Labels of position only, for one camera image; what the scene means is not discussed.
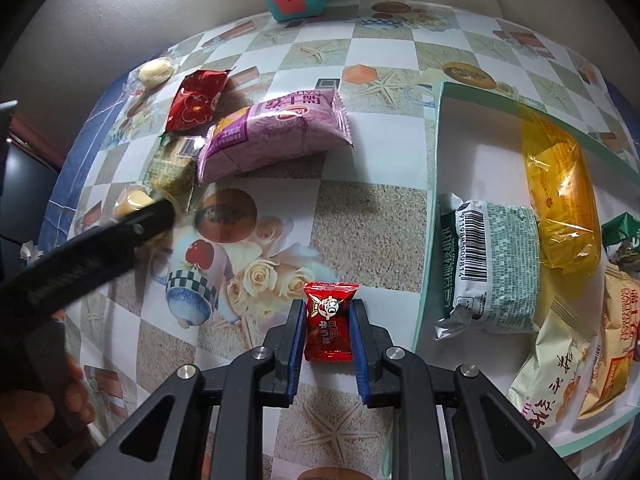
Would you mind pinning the person's left hand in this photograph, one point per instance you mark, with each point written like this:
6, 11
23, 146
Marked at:
30, 415

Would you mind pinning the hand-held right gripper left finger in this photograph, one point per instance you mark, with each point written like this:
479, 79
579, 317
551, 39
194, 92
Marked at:
299, 340

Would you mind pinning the purple snack packet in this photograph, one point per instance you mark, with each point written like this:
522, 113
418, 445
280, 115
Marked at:
270, 135

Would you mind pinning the clear cream pastry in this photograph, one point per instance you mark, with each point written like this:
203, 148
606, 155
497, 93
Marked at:
131, 201

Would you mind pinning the printed checkered tablecloth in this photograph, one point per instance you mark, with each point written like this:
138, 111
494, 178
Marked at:
350, 220

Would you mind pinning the beige yellow snack packet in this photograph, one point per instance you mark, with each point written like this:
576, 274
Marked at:
620, 350

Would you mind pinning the small dark green snack packet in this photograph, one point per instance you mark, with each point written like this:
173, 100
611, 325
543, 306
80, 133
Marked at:
622, 232

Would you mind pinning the small red candy packet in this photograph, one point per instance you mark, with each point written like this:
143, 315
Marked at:
327, 320

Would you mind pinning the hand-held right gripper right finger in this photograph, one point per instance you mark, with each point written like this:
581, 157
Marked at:
357, 345

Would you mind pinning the dark cabinet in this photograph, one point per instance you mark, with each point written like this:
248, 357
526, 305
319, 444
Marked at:
20, 185

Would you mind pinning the green white barcode snack packet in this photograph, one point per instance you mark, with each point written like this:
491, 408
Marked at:
505, 270

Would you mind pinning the round cream pastry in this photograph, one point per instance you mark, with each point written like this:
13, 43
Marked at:
155, 72

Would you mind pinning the cream white snack packet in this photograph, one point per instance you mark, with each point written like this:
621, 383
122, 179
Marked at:
550, 375

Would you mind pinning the olive green snack packet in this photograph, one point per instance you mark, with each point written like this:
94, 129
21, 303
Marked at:
172, 170

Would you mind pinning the blue checked cloth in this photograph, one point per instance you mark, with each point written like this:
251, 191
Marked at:
57, 210

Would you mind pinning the red flower print snack packet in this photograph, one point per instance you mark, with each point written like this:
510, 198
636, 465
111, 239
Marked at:
195, 102

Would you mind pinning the crumpled white paper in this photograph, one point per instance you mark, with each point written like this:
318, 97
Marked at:
27, 250

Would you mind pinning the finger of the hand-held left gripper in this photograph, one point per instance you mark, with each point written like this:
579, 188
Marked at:
135, 232

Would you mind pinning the white box with teal rim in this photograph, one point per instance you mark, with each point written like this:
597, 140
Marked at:
480, 170

